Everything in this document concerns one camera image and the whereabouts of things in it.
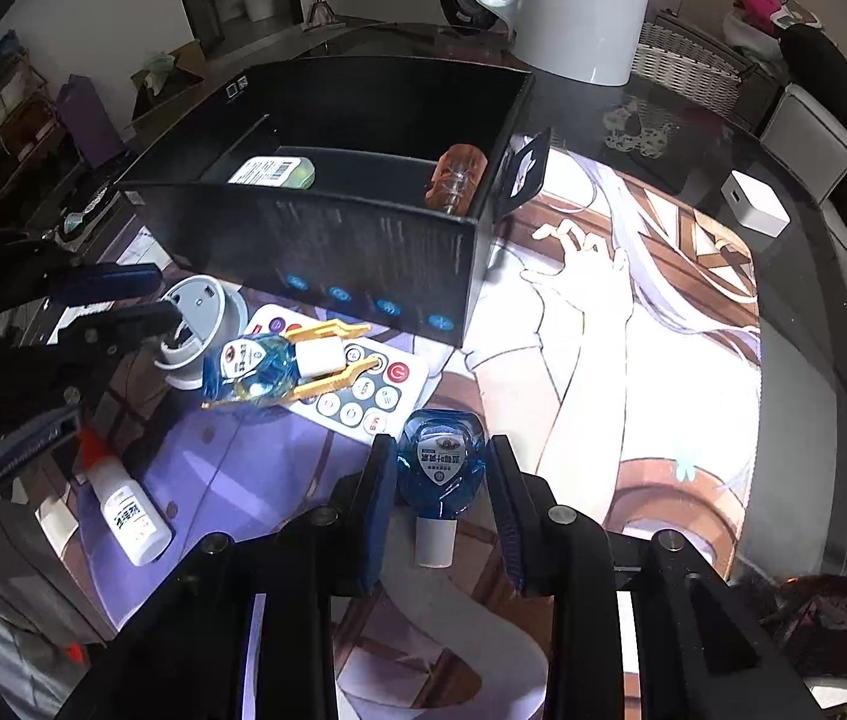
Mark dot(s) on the white woven basket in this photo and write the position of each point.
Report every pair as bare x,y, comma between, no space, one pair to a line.
686,67

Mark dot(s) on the round white grey device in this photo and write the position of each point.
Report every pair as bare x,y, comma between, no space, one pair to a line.
210,312

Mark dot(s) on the white cube charger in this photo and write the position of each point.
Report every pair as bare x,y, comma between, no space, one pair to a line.
755,204

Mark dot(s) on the blue bottle with gold clip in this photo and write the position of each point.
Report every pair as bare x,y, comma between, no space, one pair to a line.
267,369

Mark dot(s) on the white glue bottle red cap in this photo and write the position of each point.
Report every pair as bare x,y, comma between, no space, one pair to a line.
132,518

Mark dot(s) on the shoe rack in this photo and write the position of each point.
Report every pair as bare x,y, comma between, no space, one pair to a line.
3,120

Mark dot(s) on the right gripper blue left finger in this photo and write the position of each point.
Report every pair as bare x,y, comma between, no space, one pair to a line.
248,622

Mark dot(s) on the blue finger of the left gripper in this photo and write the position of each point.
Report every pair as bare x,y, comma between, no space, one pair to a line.
108,333
112,281

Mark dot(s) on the white bucket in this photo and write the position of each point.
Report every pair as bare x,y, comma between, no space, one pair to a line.
260,10

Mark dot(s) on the cardboard box on floor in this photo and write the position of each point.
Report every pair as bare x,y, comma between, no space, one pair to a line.
165,75

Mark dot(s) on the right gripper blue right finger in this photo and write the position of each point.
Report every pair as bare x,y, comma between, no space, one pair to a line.
701,653

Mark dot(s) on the white green labelled box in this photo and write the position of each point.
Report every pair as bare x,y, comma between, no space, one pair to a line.
276,171

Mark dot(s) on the blue liquid bottle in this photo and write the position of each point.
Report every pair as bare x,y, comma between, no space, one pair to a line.
440,467

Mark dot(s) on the white electric kettle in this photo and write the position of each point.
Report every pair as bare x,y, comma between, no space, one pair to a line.
589,41

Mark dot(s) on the floor mop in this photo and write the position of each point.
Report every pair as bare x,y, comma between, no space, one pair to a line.
320,14

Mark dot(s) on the purple bag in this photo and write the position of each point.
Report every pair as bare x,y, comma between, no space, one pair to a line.
82,112

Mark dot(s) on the black open storage box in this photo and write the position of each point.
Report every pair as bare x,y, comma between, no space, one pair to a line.
360,240

